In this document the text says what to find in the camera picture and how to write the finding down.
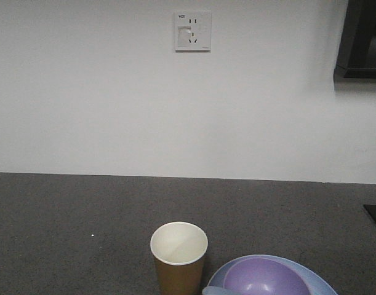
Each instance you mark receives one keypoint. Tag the light blue plastic spoon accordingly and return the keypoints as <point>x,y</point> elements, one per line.
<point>216,290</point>

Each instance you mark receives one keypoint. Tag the white wall power socket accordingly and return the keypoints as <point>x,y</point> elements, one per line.
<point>192,31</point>

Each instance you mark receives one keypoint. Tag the purple plastic bowl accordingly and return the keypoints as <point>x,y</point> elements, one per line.
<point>263,276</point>

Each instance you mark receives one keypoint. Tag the brown paper cup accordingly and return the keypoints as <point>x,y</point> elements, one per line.
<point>179,249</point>

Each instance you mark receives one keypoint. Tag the light blue plate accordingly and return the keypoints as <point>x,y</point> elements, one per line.
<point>314,282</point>

